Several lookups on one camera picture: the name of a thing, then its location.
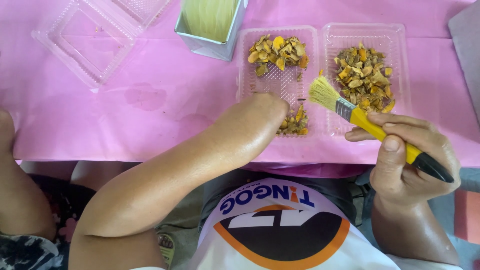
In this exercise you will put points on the large heap of turmeric pieces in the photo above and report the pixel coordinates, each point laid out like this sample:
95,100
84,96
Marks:
363,77

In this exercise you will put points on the pale green fibre bundle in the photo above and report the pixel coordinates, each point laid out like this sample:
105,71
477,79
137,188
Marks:
210,17

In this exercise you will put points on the medium heap of turmeric pieces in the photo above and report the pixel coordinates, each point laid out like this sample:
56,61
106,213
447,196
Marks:
279,52

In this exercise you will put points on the green sandal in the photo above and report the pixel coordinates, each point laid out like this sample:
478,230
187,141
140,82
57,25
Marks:
167,249

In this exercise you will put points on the empty clear clamshell tray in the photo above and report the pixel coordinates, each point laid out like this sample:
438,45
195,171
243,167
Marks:
93,41

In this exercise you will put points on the person's white printed shirt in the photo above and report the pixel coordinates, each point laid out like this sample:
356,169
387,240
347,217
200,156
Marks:
285,232

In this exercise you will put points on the person's left hand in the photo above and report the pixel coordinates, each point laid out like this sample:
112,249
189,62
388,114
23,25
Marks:
270,107

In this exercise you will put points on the pink table cover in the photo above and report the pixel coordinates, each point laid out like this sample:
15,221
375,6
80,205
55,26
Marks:
168,93

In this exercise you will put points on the small heap of turmeric pieces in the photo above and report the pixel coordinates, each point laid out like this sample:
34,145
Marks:
294,125

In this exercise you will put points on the person's right hand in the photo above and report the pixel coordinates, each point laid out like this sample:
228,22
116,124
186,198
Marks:
416,165

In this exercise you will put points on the square metal tin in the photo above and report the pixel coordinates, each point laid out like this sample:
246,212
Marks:
210,47

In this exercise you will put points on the red floor mat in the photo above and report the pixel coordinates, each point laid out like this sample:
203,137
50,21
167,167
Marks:
467,215

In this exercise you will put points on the clear clamshell tray with turmeric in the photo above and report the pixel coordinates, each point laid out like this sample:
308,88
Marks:
285,84

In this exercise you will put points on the grey board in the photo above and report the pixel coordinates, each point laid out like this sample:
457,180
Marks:
467,56

